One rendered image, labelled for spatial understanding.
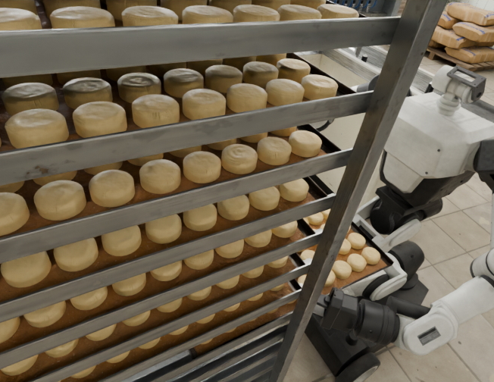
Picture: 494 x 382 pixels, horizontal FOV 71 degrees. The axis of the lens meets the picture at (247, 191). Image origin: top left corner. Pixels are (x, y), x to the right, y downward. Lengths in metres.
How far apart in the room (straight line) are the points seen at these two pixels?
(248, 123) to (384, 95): 0.19
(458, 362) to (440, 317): 1.12
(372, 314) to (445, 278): 1.45
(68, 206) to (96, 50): 0.18
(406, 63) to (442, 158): 0.65
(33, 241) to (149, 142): 0.15
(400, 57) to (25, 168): 0.41
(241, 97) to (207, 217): 0.18
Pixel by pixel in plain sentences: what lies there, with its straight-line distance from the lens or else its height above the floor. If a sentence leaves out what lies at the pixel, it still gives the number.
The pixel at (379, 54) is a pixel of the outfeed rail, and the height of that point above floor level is 0.87.
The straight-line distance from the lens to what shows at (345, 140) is 2.20.
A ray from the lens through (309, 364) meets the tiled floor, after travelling 1.71.
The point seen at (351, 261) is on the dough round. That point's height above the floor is 0.79.
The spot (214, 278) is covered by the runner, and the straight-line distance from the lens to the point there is 0.56.
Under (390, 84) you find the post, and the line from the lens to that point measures 0.48.
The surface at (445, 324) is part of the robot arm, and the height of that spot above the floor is 0.86.
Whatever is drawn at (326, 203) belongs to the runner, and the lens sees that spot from 0.59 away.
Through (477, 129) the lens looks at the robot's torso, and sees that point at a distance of 1.13.
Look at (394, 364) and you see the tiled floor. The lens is 1.86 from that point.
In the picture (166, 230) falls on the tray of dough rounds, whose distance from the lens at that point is 0.50.
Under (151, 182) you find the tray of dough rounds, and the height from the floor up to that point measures 1.24.
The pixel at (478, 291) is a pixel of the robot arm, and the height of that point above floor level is 0.90.
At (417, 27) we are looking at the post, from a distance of 0.46.
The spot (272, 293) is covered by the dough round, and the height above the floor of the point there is 0.86.
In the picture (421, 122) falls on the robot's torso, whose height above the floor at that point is 1.08.
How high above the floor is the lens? 1.51
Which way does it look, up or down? 40 degrees down
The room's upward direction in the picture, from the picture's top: 8 degrees clockwise
